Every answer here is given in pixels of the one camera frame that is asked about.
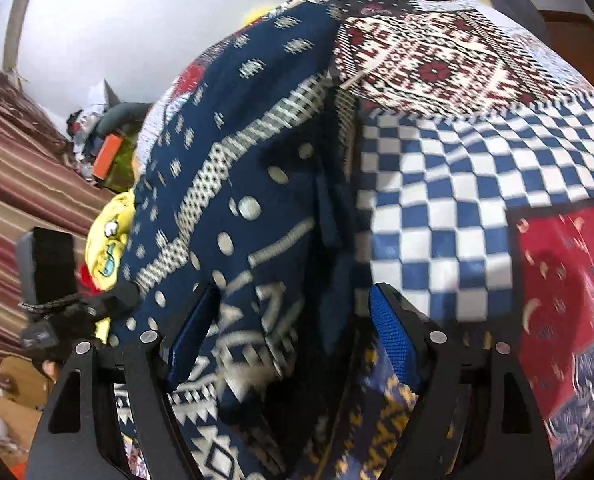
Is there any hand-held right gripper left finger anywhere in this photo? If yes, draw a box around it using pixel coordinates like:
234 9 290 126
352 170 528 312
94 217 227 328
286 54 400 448
27 282 222 480

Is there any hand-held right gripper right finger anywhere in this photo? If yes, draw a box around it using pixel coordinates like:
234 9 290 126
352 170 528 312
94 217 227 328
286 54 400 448
369 282 552 480

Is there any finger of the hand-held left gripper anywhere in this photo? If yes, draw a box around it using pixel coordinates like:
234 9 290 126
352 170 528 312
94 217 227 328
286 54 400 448
79 282 140 322

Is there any navy patterned zip hoodie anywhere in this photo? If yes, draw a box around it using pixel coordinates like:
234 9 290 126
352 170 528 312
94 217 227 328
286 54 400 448
109 5 378 480

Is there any yellow cartoon print cloth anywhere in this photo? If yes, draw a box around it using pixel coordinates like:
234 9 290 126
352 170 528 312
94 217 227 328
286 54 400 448
84 189 138 347

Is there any striped brown curtain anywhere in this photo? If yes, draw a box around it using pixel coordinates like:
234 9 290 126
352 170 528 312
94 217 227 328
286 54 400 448
0 70 144 377

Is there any orange box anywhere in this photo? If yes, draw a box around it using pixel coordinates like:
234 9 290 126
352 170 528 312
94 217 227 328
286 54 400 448
92 132 126 184

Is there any green patterned box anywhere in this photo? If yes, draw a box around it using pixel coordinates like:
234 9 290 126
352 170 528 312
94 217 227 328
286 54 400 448
104 135 144 192

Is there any brown cardboard box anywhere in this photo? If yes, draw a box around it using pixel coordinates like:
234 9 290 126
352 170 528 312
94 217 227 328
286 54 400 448
0 355 54 467

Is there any patchwork printed bedspread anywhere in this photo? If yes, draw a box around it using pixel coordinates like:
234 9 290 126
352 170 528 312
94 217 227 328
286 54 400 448
127 0 594 480

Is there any grey neck pillow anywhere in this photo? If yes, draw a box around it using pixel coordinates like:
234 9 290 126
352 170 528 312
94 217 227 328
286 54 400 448
97 102 154 137

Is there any yellow plush item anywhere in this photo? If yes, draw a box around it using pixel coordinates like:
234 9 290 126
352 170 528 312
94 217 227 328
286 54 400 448
242 4 274 27

